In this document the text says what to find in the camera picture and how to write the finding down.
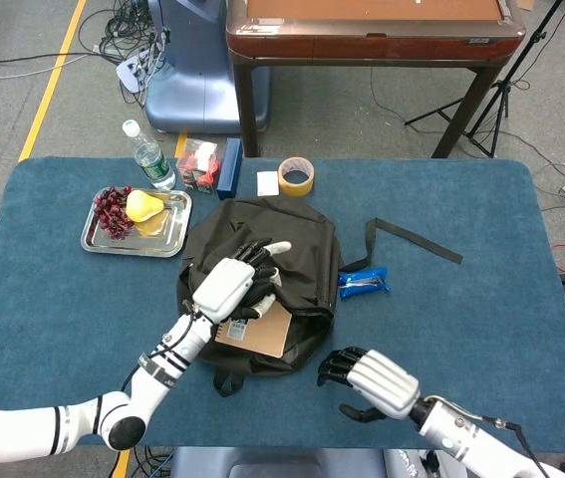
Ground red grape bunch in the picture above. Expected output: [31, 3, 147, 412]
[93, 185, 136, 241]

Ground black cable bundle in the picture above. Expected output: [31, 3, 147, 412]
[77, 0, 163, 66]

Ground brown mahjong table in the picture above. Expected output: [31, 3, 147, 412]
[225, 0, 527, 159]

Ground black webbing strap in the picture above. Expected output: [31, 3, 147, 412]
[341, 217, 463, 273]

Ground black fabric backpack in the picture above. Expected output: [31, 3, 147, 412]
[175, 196, 344, 398]

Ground kraft cover spiral notebook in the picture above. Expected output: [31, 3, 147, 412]
[211, 301, 293, 359]

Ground black tripod stand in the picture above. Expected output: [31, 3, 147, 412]
[404, 0, 565, 159]

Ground clear plastic box red contents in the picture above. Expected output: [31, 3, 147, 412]
[175, 137, 223, 194]

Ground stainless steel tray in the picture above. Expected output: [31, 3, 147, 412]
[80, 186, 193, 259]

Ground blue carpet table mat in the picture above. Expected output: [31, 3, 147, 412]
[0, 156, 565, 452]

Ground clear plastic water bottle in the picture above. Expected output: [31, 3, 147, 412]
[122, 119, 177, 191]

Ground small white block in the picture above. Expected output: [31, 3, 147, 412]
[256, 170, 281, 196]

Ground white power strip with plugs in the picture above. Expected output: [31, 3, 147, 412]
[115, 52, 163, 94]

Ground blue cookie packet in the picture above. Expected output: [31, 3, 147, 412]
[337, 266, 393, 301]

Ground blue grey robot torso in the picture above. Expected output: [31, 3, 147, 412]
[169, 446, 388, 478]

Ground long blue box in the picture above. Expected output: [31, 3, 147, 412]
[215, 137, 244, 202]

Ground yellow tape roll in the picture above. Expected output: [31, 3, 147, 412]
[277, 155, 316, 198]

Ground blue grey machine pedestal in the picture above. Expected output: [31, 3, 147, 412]
[144, 0, 271, 134]

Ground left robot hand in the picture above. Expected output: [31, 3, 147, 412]
[190, 239, 293, 325]

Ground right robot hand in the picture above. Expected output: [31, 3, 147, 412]
[316, 347, 422, 424]

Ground yellow pear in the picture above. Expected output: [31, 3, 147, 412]
[126, 189, 166, 224]

